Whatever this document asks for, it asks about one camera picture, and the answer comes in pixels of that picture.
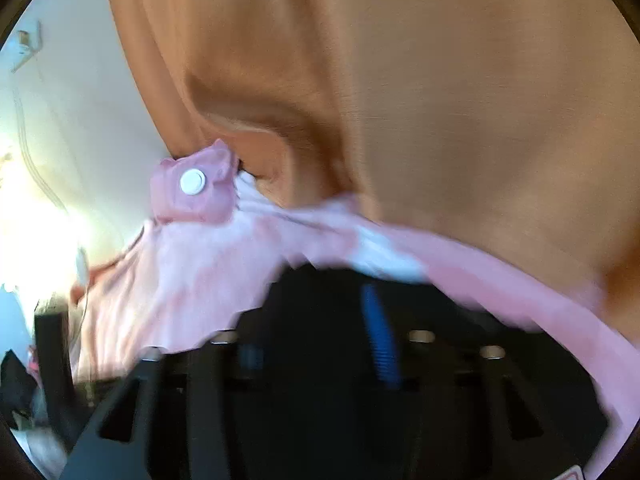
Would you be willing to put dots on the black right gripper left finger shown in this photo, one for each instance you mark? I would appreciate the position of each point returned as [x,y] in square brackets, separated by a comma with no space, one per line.
[185,415]

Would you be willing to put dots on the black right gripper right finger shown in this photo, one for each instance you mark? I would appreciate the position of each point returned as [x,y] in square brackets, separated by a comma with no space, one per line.
[485,400]

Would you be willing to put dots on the black knit sweater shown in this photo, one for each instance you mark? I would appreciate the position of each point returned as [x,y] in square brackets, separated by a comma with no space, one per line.
[319,394]

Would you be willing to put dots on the pink floral bed blanket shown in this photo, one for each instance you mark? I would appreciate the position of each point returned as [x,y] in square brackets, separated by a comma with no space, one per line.
[182,281]

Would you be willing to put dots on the pink pouch with white button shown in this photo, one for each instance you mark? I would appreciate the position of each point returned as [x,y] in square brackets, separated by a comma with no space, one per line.
[195,188]

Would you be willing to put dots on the orange curtain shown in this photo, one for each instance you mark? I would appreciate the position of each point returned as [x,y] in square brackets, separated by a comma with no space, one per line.
[510,125]

